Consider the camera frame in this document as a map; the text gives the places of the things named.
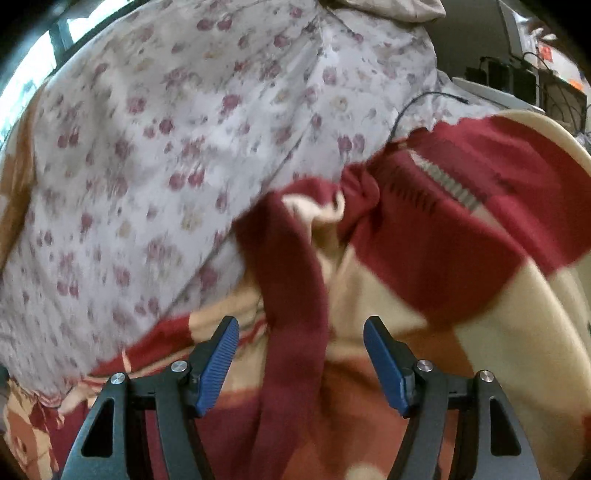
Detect bright window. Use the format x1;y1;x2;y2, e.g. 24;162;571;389
0;9;93;139

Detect thin black cable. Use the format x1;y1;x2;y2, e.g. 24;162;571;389
390;91;470;144

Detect black electronic devices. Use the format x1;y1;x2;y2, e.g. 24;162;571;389
466;55;541;102

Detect beige cloth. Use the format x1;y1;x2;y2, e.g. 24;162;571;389
318;0;446;24

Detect white floral bedsheet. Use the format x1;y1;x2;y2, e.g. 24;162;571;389
0;0;504;402

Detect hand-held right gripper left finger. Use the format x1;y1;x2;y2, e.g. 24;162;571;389
60;315;241;480

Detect maroon garment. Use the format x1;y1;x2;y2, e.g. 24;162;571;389
235;187;331;480

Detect red and cream printed blanket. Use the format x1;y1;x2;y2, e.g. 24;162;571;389
0;108;591;480

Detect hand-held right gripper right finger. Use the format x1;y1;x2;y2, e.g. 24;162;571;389
363;316;543;480

